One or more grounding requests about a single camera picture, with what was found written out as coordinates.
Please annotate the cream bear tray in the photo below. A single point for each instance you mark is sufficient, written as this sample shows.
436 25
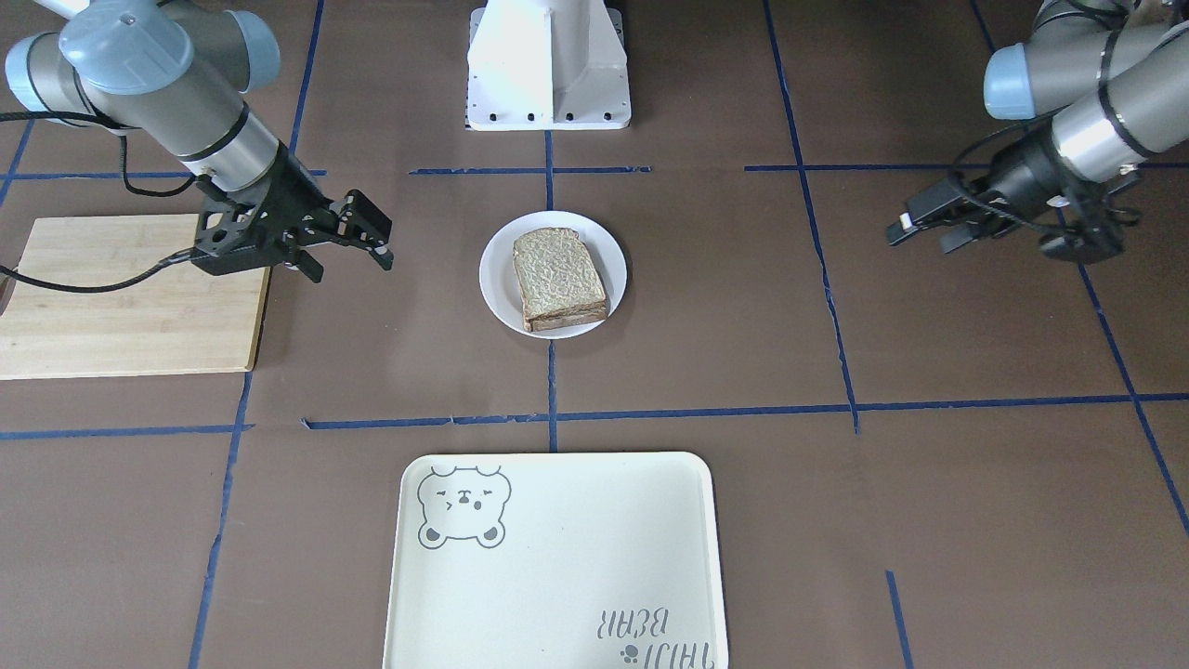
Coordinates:
556 560

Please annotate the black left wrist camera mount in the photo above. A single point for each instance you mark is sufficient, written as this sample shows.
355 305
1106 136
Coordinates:
1097 233

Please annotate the wooden cutting board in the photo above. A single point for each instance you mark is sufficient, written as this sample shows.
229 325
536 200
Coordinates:
180 321

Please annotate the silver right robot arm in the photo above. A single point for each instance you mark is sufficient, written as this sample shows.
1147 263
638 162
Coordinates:
179 73

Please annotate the brown top bread slice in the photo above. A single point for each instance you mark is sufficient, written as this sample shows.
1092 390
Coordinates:
556 275

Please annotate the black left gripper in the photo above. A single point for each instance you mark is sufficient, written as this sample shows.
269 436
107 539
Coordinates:
1020 177

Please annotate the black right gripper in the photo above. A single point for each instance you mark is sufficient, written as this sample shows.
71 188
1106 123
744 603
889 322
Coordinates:
295 196

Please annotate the white round plate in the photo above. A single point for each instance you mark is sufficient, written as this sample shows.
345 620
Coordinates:
497 276

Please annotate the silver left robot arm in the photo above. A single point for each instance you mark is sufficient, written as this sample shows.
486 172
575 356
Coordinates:
1099 88

